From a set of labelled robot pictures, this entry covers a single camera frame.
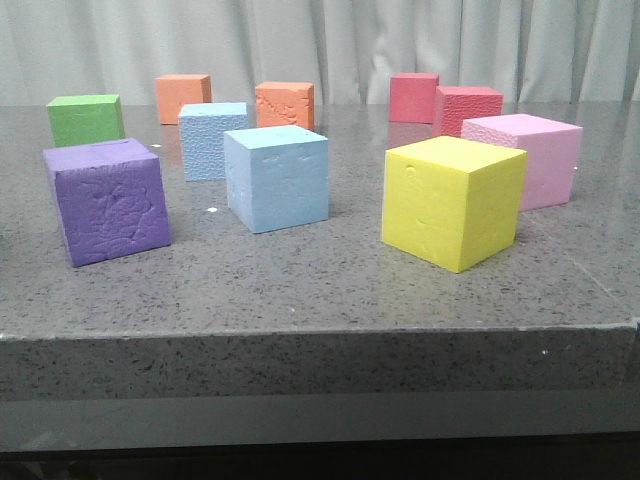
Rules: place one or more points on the light blue smooth foam cube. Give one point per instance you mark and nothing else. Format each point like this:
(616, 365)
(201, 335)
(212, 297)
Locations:
(277, 177)

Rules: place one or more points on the pink foam cube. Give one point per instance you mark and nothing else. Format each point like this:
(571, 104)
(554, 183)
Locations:
(553, 149)

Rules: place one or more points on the purple foam cube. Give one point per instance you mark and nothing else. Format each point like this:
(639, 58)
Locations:
(109, 198)

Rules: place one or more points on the orange chipped foam cube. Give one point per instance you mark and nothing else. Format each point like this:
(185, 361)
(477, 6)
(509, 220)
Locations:
(285, 103)

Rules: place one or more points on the red textured foam cube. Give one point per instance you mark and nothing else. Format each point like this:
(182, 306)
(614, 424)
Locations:
(454, 104)

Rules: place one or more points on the red smooth foam cube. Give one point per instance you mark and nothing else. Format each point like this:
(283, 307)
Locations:
(412, 97)

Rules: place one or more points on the yellow foam cube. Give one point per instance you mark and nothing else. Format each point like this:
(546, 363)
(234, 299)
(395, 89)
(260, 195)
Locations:
(450, 201)

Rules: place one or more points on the green foam cube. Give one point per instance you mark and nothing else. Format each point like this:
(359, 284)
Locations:
(85, 119)

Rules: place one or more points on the grey curtain backdrop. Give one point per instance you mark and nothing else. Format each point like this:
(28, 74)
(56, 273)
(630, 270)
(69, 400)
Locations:
(532, 51)

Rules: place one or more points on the orange smooth foam cube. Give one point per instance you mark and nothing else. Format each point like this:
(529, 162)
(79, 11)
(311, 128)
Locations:
(173, 91)

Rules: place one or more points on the light blue textured foam cube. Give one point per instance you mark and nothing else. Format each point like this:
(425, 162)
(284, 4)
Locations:
(202, 127)

